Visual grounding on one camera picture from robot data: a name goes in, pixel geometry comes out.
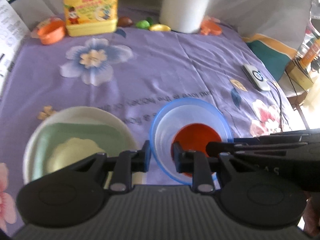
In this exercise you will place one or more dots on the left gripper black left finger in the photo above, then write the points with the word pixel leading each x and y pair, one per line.
pixel 125 165

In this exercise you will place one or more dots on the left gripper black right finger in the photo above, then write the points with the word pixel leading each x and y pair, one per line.
pixel 197 164

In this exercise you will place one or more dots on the orange plastic bowl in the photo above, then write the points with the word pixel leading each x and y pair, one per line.
pixel 195 137

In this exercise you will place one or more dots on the pale yellow scalloped plate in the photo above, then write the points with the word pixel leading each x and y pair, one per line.
pixel 71 151

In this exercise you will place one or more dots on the person's right hand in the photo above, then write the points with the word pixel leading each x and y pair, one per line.
pixel 311 215

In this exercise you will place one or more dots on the green square plate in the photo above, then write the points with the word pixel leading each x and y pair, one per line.
pixel 108 138

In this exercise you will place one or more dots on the white round plate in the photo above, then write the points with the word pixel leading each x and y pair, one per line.
pixel 73 115

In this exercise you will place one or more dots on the white remote device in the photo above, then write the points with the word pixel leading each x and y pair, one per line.
pixel 256 78

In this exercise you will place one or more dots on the purple floral tablecloth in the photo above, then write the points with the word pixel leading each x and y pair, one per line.
pixel 132 75

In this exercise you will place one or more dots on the teal striped pillow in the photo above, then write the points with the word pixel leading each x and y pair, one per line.
pixel 275 55

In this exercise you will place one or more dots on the yellow toy banana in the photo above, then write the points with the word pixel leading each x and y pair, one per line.
pixel 159 27

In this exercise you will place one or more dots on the orange toy frying pan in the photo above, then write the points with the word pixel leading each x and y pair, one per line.
pixel 209 27

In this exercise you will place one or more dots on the light green toy vegetable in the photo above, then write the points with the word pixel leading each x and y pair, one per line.
pixel 143 24

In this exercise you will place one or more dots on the brown toy egg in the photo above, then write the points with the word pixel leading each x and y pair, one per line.
pixel 124 22

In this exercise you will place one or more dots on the dark green toy cucumber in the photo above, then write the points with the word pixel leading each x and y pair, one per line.
pixel 149 20

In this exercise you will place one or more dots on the small orange toy pot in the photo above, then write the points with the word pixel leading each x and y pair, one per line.
pixel 52 33

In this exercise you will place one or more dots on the white cylindrical container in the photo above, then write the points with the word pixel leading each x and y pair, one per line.
pixel 183 16

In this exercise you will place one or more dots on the yellow dish soap jug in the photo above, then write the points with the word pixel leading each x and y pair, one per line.
pixel 90 17

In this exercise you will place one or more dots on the white instruction sheet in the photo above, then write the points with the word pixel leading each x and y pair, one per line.
pixel 13 32

